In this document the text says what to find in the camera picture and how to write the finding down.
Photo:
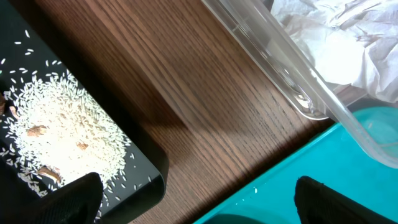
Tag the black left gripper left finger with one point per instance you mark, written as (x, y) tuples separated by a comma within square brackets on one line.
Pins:
[(76, 202)]

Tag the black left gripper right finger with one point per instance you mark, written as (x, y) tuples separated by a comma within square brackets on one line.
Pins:
[(318, 204)]

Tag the pile of white rice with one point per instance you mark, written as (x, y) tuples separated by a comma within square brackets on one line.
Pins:
[(53, 132)]

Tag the white napkin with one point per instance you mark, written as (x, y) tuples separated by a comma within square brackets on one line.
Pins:
[(348, 42)]

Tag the teal plastic tray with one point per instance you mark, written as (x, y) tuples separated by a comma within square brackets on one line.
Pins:
[(333, 158)]

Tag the black plastic tray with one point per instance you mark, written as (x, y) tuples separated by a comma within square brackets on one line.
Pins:
[(30, 44)]

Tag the clear plastic bin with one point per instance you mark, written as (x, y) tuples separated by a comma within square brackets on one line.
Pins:
[(371, 123)]

